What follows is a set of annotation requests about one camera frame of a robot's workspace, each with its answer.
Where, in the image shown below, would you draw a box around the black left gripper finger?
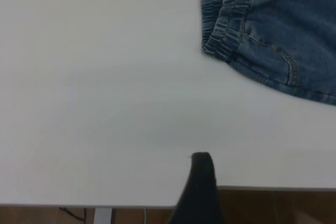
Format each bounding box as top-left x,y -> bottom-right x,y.
169,152 -> 226,224

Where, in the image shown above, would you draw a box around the blue denim jeans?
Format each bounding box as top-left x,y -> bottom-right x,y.
201,0 -> 336,106

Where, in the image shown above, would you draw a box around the grey metal table leg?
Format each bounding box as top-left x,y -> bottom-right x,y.
93,208 -> 113,224

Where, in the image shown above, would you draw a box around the thin black floor cable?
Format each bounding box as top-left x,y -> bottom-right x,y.
59,207 -> 87,222

